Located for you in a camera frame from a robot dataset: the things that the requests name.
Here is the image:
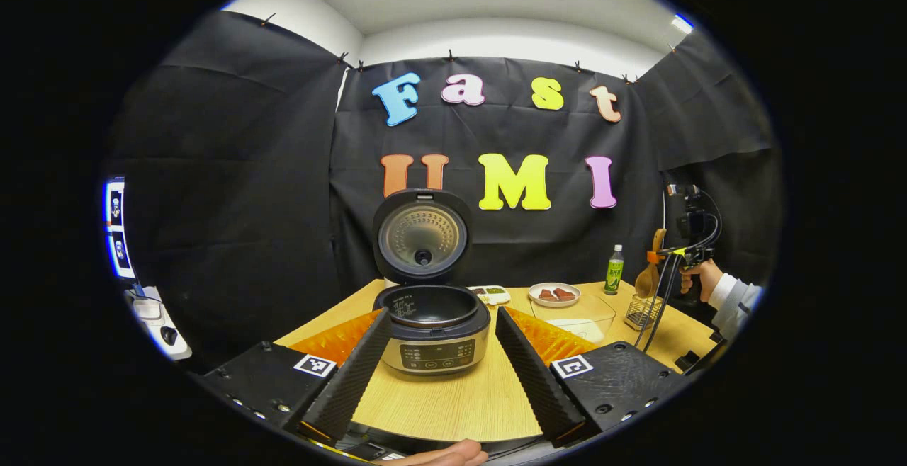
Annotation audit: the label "green label drink bottle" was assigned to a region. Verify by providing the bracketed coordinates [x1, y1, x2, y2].
[604, 244, 626, 295]

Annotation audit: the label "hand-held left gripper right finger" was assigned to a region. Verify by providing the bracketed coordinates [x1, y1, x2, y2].
[495, 307, 688, 447]

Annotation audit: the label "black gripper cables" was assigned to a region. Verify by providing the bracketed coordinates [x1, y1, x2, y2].
[633, 254, 685, 352]

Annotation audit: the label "black and silver rice cooker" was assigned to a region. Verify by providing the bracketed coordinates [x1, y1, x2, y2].
[371, 188, 491, 377]

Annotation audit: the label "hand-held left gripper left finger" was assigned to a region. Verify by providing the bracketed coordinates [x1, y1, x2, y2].
[202, 308, 393, 445]

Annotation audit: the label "white divided grain dish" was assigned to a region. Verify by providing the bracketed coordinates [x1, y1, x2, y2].
[468, 285, 512, 306]

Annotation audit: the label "clear glass bowl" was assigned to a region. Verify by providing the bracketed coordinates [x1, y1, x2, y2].
[528, 292, 617, 345]

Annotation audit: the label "white device with black knob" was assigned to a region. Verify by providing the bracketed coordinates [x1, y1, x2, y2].
[126, 288, 192, 360]

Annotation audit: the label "lit computer monitor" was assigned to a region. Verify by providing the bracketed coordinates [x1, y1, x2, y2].
[103, 178, 137, 281]

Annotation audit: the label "metal wire chopstick holder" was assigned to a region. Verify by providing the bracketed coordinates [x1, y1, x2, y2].
[624, 294, 667, 331]

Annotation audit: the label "black backdrop cloth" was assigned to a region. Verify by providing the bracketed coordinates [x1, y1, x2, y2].
[106, 11, 784, 375]

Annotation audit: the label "wooden spoon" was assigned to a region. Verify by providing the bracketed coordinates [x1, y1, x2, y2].
[634, 229, 668, 300]

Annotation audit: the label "white round plate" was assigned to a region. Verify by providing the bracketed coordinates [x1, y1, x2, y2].
[528, 282, 582, 308]

